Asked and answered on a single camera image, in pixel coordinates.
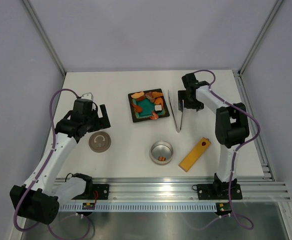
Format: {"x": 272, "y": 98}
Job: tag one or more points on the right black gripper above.
{"x": 182, "y": 96}

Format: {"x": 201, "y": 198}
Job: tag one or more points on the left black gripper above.
{"x": 101, "y": 123}

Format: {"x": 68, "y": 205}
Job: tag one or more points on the metal serving tongs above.
{"x": 177, "y": 112}

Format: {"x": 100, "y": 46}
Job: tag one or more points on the small brown meat piece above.
{"x": 161, "y": 158}

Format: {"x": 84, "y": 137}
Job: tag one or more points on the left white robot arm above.
{"x": 38, "y": 199}

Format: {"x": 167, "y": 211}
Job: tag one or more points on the round metal lunch tin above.
{"x": 161, "y": 149}

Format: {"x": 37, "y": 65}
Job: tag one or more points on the round grey tin lid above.
{"x": 99, "y": 142}

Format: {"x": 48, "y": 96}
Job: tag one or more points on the white tofu cube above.
{"x": 158, "y": 108}

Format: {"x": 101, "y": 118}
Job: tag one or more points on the fried chicken piece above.
{"x": 156, "y": 94}

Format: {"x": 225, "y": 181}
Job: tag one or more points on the orange toy shrimp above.
{"x": 154, "y": 116}

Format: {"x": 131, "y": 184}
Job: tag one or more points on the black square plate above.
{"x": 147, "y": 103}

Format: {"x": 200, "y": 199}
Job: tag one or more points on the red crab claw food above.
{"x": 137, "y": 108}

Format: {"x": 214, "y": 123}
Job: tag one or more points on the orange flat food slice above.
{"x": 137, "y": 95}

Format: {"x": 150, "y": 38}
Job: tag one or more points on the yellow wooden block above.
{"x": 187, "y": 163}

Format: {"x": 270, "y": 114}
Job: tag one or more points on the right aluminium frame post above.
{"x": 261, "y": 35}

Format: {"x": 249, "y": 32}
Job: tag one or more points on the aluminium frame post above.
{"x": 30, "y": 10}
{"x": 261, "y": 35}

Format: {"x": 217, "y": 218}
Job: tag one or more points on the slotted white cable duct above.
{"x": 147, "y": 207}

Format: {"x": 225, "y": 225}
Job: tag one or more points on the left aluminium frame post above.
{"x": 30, "y": 10}

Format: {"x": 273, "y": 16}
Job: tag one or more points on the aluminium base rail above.
{"x": 178, "y": 189}

